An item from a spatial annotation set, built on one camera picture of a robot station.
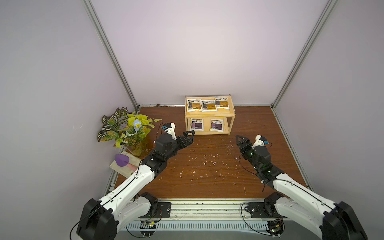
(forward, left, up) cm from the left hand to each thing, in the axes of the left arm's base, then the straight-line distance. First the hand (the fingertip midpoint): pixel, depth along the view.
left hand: (191, 134), depth 76 cm
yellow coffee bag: (+22, -1, 0) cm, 22 cm away
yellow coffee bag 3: (+25, -18, -1) cm, 31 cm away
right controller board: (-37, -41, -24) cm, 60 cm away
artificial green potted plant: (+4, +35, -3) cm, 36 cm away
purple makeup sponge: (-5, +45, -23) cm, 50 cm away
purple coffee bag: (+21, -17, -20) cm, 33 cm away
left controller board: (-37, +21, -25) cm, 49 cm away
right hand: (+1, -25, -4) cm, 25 cm away
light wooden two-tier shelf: (+16, -10, -2) cm, 19 cm away
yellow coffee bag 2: (+22, -10, 0) cm, 24 cm away
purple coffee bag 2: (+23, -2, -21) cm, 31 cm away
